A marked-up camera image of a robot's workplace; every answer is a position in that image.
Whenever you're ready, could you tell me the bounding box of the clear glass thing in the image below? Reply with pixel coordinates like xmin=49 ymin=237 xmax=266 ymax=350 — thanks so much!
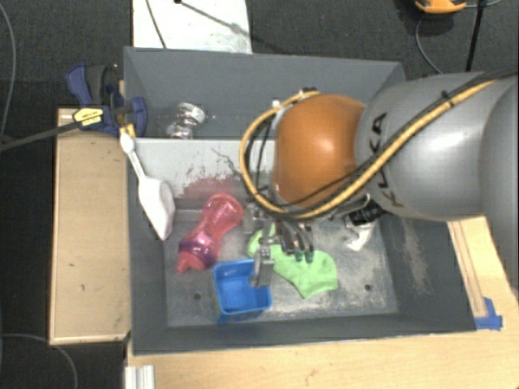
xmin=165 ymin=101 xmax=207 ymax=140

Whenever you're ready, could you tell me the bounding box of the white plastic scoop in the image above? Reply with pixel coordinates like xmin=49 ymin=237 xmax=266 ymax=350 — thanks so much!
xmin=118 ymin=131 xmax=178 ymax=242

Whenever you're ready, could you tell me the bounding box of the pink and purple bottle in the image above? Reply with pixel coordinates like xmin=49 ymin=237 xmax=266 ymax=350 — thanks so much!
xmin=174 ymin=192 xmax=246 ymax=276

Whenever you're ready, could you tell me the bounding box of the grey metal bin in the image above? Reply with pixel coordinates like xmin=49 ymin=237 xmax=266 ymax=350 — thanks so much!
xmin=122 ymin=45 xmax=478 ymax=356

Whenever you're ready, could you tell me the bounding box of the green cloth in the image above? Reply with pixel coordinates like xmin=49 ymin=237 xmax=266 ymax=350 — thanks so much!
xmin=247 ymin=229 xmax=339 ymax=300

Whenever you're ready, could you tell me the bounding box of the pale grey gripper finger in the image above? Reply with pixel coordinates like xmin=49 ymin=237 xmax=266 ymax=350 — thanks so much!
xmin=259 ymin=221 xmax=278 ymax=248
xmin=249 ymin=246 xmax=277 ymax=289

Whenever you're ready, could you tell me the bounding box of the blue plastic box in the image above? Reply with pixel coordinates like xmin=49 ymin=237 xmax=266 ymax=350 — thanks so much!
xmin=211 ymin=258 xmax=273 ymax=325

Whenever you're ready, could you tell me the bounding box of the black cylinder on white bracket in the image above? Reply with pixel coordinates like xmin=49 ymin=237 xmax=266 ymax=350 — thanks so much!
xmin=343 ymin=203 xmax=384 ymax=253

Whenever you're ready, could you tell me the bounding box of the pale wood board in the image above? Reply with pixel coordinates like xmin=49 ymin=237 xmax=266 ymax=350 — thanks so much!
xmin=48 ymin=107 xmax=133 ymax=346

